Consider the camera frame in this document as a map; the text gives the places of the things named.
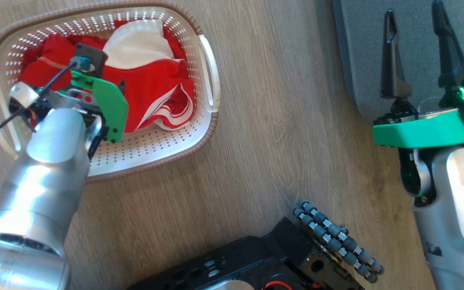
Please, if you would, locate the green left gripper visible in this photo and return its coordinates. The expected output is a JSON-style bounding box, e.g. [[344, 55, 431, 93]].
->
[[54, 70, 130, 144]]

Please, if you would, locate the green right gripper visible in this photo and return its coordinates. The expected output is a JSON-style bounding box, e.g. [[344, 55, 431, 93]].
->
[[372, 0, 464, 149]]

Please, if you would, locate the red garment with white trim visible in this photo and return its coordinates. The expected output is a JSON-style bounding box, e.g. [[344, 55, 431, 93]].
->
[[18, 19, 195, 133]]

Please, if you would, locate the grey fabric sofa seat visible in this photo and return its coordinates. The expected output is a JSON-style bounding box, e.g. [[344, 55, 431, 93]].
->
[[332, 0, 464, 126]]

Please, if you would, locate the white perforated laundry basket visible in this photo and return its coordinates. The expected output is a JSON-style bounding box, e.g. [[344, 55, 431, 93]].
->
[[0, 0, 221, 182]]

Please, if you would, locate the white cloth garment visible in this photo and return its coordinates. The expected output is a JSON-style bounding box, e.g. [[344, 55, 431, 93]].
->
[[102, 18, 176, 70]]

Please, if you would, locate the grey roller omni wheel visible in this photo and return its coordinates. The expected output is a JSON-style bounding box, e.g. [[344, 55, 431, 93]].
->
[[292, 200, 385, 283]]

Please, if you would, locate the silver cable tag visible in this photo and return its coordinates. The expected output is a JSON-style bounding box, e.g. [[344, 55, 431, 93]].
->
[[8, 82, 40, 108]]

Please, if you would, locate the thin black cable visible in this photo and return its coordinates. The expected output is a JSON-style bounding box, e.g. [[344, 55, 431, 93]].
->
[[0, 60, 80, 154]]

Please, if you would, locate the red wire loop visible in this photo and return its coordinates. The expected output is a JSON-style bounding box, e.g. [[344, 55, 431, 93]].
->
[[264, 280, 294, 290]]

